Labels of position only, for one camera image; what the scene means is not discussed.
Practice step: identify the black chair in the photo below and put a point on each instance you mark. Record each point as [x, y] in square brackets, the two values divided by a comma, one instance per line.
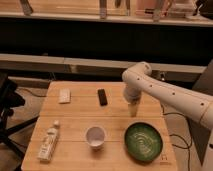
[8, 100]

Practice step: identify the black rectangular block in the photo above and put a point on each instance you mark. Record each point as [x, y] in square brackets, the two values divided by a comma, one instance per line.
[102, 97]

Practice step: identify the white sponge block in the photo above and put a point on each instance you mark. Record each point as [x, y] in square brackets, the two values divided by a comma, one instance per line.
[64, 96]

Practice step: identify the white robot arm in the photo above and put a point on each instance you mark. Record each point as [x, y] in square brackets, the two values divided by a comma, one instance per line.
[195, 105]

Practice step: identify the wooden shelf with clutter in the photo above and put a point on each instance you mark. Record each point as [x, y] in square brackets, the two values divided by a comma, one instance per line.
[162, 12]

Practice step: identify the white squeeze bottle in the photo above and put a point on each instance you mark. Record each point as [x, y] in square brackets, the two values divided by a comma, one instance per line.
[49, 142]

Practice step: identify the green bowl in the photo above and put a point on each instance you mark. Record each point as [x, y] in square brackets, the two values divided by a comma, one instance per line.
[143, 142]

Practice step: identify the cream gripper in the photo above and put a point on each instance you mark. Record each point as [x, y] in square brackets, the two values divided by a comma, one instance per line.
[133, 108]

